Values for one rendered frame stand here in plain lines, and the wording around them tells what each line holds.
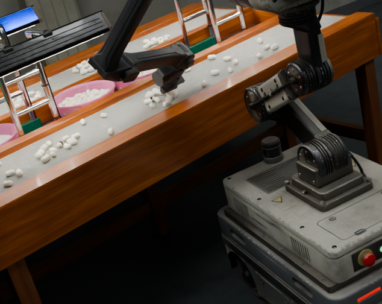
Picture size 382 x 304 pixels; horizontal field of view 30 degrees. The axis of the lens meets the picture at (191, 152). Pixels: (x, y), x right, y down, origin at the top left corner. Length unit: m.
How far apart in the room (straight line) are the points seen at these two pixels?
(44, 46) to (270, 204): 0.92
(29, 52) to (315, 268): 1.15
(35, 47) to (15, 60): 0.09
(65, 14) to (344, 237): 2.89
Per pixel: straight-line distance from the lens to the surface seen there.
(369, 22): 3.02
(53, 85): 3.21
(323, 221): 2.16
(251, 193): 2.39
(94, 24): 2.53
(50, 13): 4.52
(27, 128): 2.91
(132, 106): 2.66
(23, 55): 2.41
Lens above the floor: 1.61
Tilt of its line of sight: 24 degrees down
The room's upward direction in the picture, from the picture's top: 15 degrees counter-clockwise
